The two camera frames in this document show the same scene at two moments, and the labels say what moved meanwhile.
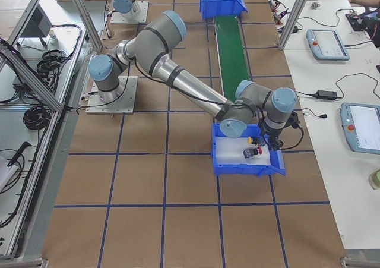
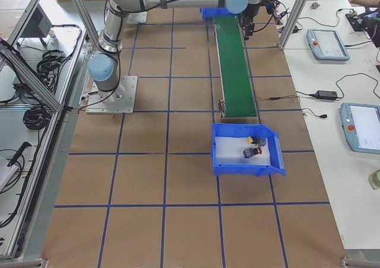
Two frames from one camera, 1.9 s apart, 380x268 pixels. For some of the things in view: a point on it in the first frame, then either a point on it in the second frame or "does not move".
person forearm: x=371 y=2 does not move
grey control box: x=38 y=25 does not move
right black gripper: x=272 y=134 to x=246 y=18
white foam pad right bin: x=229 y=150 does not move
